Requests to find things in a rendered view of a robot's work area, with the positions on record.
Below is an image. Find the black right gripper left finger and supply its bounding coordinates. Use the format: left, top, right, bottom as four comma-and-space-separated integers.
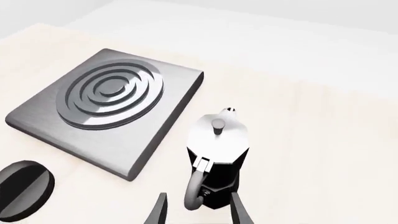
142, 192, 169, 224

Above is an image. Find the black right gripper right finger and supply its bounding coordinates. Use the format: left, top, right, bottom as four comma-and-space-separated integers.
229, 192, 256, 224

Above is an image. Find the silver moka pot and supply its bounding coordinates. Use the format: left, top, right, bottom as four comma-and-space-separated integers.
183, 106, 251, 211

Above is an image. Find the flat black stove plate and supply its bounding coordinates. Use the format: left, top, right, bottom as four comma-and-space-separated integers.
4, 48, 205, 183

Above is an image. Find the round black stove knob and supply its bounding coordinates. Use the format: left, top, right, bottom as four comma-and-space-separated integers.
0, 159, 56, 223

